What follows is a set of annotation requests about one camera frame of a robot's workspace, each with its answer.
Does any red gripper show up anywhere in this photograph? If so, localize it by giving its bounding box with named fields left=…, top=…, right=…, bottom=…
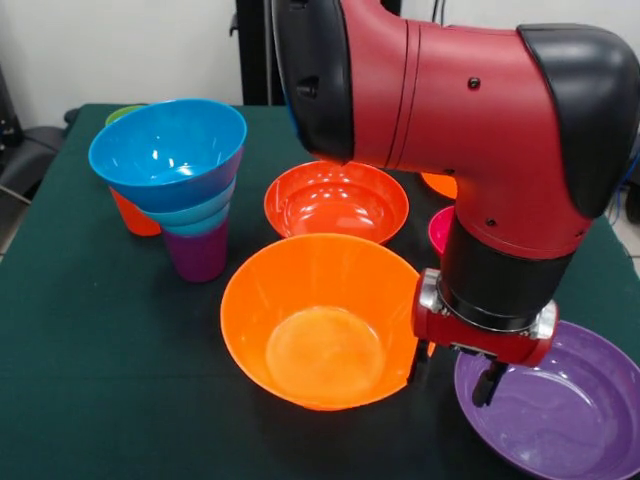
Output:
left=407, top=268, right=560, bottom=409

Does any purple bowl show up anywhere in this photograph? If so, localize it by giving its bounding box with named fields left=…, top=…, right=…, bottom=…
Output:
left=453, top=319, right=640, bottom=480

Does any large orange bowl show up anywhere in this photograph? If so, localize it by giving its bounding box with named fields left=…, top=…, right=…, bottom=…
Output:
left=220, top=232, right=436, bottom=412
left=420, top=172, right=459, bottom=201

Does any small blue bowl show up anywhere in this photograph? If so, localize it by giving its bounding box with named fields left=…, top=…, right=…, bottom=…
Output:
left=139, top=177, right=237, bottom=237

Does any large blue bowl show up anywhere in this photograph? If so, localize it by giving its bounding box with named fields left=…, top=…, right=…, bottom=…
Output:
left=88, top=98, right=248, bottom=212

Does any pink bowl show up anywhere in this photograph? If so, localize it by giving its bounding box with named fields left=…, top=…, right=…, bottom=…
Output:
left=428, top=205, right=457, bottom=258

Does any red-orange bowl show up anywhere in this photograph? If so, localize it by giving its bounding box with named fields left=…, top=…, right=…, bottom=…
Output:
left=263, top=159, right=410, bottom=246

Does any purple cup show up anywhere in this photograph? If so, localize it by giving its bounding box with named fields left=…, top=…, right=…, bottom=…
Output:
left=162, top=218, right=231, bottom=284

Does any orange cup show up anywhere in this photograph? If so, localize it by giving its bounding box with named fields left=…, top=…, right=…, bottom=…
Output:
left=108, top=187, right=162, bottom=237

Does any dark green tablecloth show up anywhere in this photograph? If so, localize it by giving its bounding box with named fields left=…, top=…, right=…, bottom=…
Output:
left=0, top=102, right=640, bottom=480

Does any green cup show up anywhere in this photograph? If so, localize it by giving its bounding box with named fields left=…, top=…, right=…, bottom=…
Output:
left=104, top=104, right=147, bottom=127

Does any blue cable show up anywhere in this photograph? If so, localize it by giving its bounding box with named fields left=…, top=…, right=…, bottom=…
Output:
left=615, top=159, right=640, bottom=226

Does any black pedestal leg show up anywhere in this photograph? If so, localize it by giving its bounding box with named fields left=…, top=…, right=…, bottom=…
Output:
left=0, top=64, right=82, bottom=201

